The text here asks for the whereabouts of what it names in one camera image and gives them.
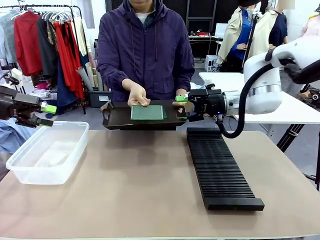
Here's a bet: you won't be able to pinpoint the person's right hand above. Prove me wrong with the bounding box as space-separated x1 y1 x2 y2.
122 78 152 107

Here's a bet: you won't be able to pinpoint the white plastic crate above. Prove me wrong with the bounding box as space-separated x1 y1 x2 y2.
204 54 221 73

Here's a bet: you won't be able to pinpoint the grey storage bin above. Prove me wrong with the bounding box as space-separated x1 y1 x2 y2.
88 89 113 109

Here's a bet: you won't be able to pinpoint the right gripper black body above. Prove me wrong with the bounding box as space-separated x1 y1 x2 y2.
187 83 227 123

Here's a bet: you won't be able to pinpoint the green PCB board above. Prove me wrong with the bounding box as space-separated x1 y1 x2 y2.
130 104 165 121

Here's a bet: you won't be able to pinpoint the mannequin with beige coat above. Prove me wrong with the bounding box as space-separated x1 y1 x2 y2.
215 0 256 74

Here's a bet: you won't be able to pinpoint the white table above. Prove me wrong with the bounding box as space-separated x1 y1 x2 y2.
198 71 320 125

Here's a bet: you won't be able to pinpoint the black metal clothes rack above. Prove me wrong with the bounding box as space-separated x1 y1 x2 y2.
0 3 87 116

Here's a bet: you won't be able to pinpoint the dark blue garment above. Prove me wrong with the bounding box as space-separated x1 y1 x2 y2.
56 59 79 109

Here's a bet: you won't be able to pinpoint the black garment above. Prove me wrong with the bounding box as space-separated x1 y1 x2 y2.
36 16 60 81

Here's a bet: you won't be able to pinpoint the black tripod legs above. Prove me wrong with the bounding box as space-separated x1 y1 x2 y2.
275 83 320 191

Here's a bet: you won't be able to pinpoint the clear plastic box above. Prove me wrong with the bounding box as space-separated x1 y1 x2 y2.
5 120 90 186

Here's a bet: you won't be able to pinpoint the person's purple jacket torso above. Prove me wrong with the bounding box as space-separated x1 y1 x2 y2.
96 0 196 103

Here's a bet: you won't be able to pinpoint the person's left forearm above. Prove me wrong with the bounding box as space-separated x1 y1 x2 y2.
172 59 196 94

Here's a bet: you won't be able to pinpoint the thin black tripod stand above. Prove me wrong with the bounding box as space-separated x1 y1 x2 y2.
240 11 260 74

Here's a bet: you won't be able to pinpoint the light blue shirt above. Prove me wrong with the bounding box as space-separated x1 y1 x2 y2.
0 9 19 65

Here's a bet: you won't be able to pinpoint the long red dress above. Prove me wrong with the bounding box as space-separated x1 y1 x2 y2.
53 20 85 100

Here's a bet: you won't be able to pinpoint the person's right forearm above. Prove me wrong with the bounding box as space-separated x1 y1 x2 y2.
96 58 137 90

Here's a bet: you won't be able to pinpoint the white garment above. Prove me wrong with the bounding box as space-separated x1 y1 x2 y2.
72 17 89 58

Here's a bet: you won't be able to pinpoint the black handle bar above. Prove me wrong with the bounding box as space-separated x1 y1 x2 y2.
0 74 21 86

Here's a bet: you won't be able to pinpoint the rolled paper tubes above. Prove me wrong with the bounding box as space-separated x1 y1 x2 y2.
75 60 104 92

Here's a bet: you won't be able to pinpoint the mannequin with cream jacket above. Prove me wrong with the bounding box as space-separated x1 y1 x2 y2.
249 0 289 61

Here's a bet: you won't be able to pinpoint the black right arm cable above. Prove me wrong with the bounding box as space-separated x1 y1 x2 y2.
214 49 320 140

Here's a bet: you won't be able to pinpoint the black plastic tray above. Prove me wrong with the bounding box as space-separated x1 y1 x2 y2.
100 99 189 132

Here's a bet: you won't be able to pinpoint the blue cloth pile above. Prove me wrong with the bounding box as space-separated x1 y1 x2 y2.
0 118 38 155

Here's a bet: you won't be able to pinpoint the person's left hand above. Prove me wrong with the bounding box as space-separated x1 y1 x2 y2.
172 88 189 114

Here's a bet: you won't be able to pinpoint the mannequin with pink top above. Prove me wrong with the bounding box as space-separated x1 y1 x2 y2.
299 6 320 39

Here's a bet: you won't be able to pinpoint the black slotted PCB rack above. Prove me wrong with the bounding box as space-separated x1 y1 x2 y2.
186 127 266 212

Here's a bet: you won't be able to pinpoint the red shirt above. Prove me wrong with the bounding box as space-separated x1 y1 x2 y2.
13 10 44 77

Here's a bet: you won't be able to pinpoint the black shelf cabinet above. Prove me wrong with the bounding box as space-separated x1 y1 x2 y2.
184 0 227 61

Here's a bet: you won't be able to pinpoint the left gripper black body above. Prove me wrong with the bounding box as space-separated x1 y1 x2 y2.
0 85 41 126

